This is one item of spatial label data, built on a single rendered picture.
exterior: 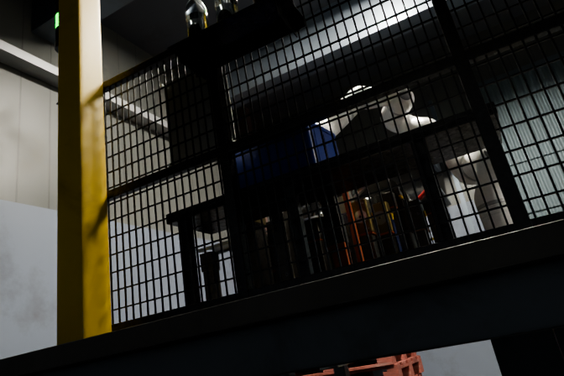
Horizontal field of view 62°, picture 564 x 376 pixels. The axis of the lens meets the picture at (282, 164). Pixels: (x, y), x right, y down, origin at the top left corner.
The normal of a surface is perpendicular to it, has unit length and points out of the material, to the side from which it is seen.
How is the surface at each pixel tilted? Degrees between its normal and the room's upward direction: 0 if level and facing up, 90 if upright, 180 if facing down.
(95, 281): 90
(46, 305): 90
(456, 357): 90
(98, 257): 90
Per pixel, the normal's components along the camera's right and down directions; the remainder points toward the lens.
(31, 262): 0.87, -0.32
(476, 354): -0.47, -0.26
